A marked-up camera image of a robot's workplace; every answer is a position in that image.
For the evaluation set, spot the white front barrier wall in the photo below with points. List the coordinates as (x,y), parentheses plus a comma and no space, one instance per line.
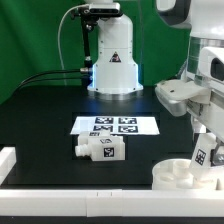
(118,203)

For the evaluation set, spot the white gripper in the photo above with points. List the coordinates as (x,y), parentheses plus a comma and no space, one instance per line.
(210,116)

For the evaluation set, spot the white marker sheet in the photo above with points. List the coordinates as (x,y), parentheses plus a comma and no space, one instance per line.
(120,125)

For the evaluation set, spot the white round stool seat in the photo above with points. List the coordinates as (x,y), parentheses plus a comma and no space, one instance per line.
(173,174)

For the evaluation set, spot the black camera on stand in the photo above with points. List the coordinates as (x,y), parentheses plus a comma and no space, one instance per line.
(104,10)

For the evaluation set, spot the green backdrop curtain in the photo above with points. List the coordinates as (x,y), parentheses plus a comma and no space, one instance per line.
(36,36)

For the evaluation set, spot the black camera stand pole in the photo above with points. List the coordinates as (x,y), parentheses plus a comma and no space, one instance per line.
(86,29)

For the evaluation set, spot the white left barrier wall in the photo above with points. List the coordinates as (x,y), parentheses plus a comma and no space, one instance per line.
(7,161)

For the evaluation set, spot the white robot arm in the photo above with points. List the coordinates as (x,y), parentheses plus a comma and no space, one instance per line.
(200,89)

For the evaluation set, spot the white barrier wall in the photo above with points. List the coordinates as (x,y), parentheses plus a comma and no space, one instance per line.
(118,203)
(7,161)

